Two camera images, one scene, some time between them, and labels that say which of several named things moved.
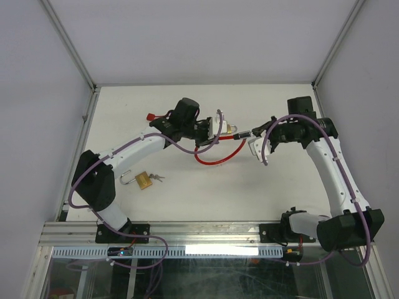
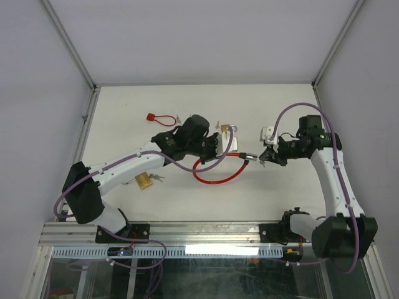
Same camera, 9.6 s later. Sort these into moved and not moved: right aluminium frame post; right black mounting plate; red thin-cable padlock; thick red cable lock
Moved: thick red cable lock
Not moved: right black mounting plate; red thin-cable padlock; right aluminium frame post
